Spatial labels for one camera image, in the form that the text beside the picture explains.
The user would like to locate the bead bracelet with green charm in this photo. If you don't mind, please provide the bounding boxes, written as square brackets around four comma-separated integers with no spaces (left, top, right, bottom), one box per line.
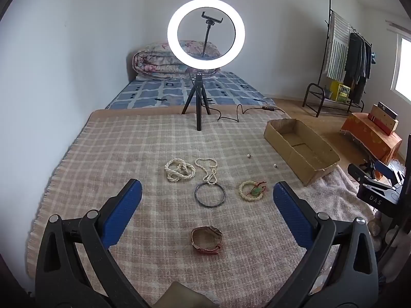
[238,179,268,201]

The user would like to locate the thick twisted pearl necklace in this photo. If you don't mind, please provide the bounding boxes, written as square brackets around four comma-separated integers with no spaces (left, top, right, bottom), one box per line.
[164,157,197,184]

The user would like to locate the dark blue bangle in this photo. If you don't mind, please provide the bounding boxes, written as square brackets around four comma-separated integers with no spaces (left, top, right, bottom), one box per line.
[194,183,226,209]

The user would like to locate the thin pearl necklace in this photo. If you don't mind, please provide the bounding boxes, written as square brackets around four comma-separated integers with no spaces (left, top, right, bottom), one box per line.
[194,156,220,185]

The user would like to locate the red and tan boxes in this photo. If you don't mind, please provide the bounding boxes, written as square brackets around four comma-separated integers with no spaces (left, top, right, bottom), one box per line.
[368,104,398,135]

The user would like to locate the orange covered low table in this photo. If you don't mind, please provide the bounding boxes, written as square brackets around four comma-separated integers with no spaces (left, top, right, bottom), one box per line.
[340,113,402,166]

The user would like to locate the brown cardboard box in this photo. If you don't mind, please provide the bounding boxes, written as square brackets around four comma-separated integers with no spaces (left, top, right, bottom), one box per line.
[264,119,340,186]

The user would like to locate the window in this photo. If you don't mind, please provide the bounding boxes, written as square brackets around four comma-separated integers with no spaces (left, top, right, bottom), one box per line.
[386,20,410,103]

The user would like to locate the yellow box on rack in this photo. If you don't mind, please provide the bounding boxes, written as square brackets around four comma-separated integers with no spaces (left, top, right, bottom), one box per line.
[329,81,350,103]

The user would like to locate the black clothes rack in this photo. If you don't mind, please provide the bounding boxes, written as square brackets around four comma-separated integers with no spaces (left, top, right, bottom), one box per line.
[302,0,376,117]

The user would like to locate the dark hanging clothes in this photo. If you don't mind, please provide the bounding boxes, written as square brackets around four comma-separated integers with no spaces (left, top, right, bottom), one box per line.
[343,33,373,104]

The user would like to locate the brown leather wristwatch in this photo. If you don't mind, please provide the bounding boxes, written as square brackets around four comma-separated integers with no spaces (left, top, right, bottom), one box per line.
[190,226,223,255]

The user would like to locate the pink plaid blanket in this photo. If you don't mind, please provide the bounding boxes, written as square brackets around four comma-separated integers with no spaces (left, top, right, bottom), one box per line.
[26,110,373,307]

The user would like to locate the striped hanging towel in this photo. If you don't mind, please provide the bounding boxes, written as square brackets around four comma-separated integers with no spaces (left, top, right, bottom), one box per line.
[323,11,351,82]

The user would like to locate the blue patterned bed sheet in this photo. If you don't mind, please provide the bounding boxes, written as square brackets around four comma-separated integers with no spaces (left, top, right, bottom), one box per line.
[107,71,274,109]

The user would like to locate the folded floral quilt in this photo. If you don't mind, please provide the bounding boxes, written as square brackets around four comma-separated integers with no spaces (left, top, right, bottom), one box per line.
[132,40,221,79]

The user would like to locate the black phone holder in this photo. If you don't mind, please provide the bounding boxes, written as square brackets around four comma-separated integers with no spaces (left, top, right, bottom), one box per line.
[201,11,224,59]

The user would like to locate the black power cable with remote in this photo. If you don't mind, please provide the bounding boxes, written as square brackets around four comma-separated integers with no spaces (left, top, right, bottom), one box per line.
[205,103,286,123]

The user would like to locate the white ring light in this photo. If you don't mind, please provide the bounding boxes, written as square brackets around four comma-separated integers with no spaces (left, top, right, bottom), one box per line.
[166,0,246,70]

